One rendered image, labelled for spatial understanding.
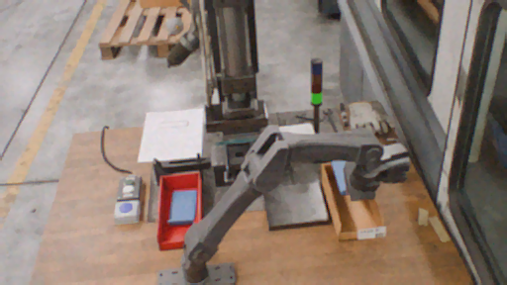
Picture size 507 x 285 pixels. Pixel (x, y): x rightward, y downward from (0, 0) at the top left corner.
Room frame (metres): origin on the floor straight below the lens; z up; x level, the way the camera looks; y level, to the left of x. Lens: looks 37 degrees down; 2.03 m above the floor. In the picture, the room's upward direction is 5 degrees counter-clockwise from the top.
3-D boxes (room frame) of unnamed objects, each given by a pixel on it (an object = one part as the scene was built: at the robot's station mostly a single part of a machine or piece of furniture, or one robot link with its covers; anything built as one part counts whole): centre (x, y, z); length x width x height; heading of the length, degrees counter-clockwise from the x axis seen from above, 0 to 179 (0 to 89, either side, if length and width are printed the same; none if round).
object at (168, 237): (1.19, 0.21, 0.93); 0.25 x 0.12 x 0.06; 2
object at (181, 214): (1.22, 0.21, 0.92); 0.15 x 0.07 x 0.03; 178
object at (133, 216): (1.22, 0.37, 0.90); 0.07 x 0.07 x 0.06; 2
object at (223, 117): (1.43, 0.04, 1.22); 0.26 x 0.18 x 0.30; 2
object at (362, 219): (1.17, -0.28, 0.93); 0.25 x 0.13 x 0.08; 2
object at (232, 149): (1.36, 0.02, 0.98); 0.20 x 0.10 x 0.01; 92
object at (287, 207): (1.19, -0.11, 0.91); 0.17 x 0.16 x 0.02; 92
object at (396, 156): (1.05, -0.32, 1.18); 0.12 x 0.09 x 0.12; 100
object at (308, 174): (1.44, 0.00, 0.88); 0.65 x 0.50 x 0.03; 92
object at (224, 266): (0.96, 0.17, 0.94); 0.20 x 0.07 x 0.08; 92
